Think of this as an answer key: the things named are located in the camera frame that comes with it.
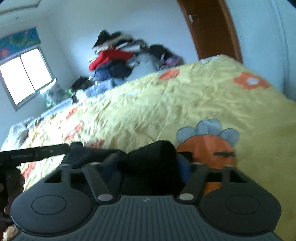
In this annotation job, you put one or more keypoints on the yellow floral bedspread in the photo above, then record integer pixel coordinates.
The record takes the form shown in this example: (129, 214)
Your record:
(149, 109)

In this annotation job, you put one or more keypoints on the white crumpled blanket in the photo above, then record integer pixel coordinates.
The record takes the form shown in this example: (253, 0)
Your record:
(18, 132)

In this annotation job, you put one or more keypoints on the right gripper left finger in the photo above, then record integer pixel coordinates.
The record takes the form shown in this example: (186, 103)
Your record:
(111, 168)

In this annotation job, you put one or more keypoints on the brown wooden door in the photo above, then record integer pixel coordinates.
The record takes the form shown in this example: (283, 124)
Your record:
(212, 28)

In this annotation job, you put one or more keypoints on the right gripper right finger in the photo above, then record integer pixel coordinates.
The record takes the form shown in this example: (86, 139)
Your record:
(185, 160)

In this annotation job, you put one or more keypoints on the black bag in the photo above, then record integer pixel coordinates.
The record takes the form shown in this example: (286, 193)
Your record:
(81, 83)

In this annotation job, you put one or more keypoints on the blue striped bed sheet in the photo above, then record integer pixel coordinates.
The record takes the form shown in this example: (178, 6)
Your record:
(100, 86)

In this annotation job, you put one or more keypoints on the green plastic stool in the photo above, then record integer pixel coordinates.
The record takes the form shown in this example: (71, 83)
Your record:
(68, 93)

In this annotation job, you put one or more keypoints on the window with grey frame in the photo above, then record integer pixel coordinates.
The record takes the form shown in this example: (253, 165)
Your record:
(25, 76)

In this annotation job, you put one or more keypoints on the floral window valance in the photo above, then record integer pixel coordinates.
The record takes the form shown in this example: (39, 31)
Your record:
(18, 42)

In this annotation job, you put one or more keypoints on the pile of clothes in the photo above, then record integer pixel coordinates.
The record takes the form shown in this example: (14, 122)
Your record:
(120, 56)

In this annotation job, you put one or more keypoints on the black pants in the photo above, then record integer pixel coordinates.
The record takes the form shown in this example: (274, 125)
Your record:
(151, 170)

